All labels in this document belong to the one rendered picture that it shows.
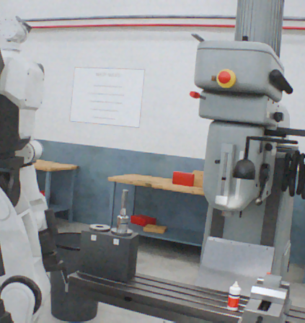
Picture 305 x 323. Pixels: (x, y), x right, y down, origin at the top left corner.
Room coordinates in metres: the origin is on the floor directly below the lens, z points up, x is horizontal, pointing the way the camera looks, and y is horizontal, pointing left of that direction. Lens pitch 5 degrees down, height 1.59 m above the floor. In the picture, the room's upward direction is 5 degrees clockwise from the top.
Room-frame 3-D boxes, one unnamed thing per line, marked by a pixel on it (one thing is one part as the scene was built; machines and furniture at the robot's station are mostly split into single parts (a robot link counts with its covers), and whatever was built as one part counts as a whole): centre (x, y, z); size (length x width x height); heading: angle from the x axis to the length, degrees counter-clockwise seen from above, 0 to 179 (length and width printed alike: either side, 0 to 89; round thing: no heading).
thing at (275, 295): (1.51, -0.46, 1.03); 0.12 x 0.06 x 0.04; 67
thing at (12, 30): (1.38, 0.48, 1.84); 0.10 x 0.07 x 0.09; 178
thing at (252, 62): (1.65, -0.30, 1.81); 0.47 x 0.26 x 0.16; 158
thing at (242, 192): (1.64, -0.30, 1.47); 0.21 x 0.19 x 0.32; 68
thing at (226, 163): (1.54, -0.26, 1.45); 0.04 x 0.04 x 0.21; 68
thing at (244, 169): (1.41, -0.29, 1.48); 0.07 x 0.07 x 0.06
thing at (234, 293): (1.56, -0.35, 1.00); 0.04 x 0.04 x 0.11
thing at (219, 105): (1.68, -0.31, 1.68); 0.34 x 0.24 x 0.10; 158
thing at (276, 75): (1.62, -0.45, 1.79); 0.45 x 0.04 x 0.04; 158
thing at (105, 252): (1.84, 0.15, 1.04); 0.22 x 0.12 x 0.20; 74
